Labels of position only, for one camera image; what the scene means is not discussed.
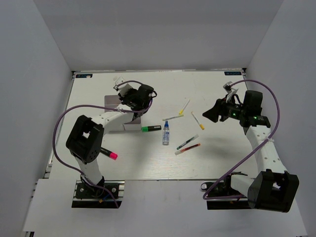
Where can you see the green ink pen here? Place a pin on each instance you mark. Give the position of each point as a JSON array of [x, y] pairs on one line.
[[188, 141]]

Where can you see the left blue corner sticker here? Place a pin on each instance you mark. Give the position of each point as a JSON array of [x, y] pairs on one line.
[[83, 76]]

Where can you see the blue corner sticker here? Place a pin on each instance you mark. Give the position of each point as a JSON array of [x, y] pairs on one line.
[[232, 73], [83, 76]]

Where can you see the right blue corner sticker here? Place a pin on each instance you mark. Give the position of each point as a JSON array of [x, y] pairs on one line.
[[232, 73]]

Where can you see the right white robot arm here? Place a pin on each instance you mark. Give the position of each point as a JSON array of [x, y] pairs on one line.
[[274, 188]]

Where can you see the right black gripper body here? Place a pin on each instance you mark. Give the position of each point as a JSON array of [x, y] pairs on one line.
[[230, 109]]

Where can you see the red ink pen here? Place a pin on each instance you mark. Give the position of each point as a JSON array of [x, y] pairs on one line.
[[186, 149]]

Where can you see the green highlighter marker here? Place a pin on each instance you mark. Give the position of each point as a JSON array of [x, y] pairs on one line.
[[151, 128]]

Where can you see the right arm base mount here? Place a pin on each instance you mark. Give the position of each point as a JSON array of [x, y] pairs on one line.
[[228, 194]]

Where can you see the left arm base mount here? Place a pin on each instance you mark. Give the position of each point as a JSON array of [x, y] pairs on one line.
[[85, 197]]

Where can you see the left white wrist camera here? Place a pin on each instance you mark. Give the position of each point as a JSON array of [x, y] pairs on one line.
[[122, 87]]

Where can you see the yellow cap pen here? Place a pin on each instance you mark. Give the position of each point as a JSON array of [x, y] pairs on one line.
[[174, 117], [198, 122], [184, 107]]

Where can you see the pink highlighter marker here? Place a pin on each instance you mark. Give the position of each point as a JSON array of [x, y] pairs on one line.
[[108, 153]]

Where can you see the blue cap spray bottle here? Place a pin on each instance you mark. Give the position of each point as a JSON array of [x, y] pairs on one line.
[[166, 134]]

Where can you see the right white organizer tray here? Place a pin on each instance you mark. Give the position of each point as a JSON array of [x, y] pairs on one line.
[[131, 122]]

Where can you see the left white organizer tray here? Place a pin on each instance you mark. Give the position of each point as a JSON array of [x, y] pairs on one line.
[[111, 101]]

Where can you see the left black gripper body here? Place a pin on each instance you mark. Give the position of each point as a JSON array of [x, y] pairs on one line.
[[129, 96]]

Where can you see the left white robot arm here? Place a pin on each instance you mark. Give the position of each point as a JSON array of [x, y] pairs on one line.
[[85, 139]]

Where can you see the white organizer tray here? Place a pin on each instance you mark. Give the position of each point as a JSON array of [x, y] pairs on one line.
[[111, 101], [131, 122]]

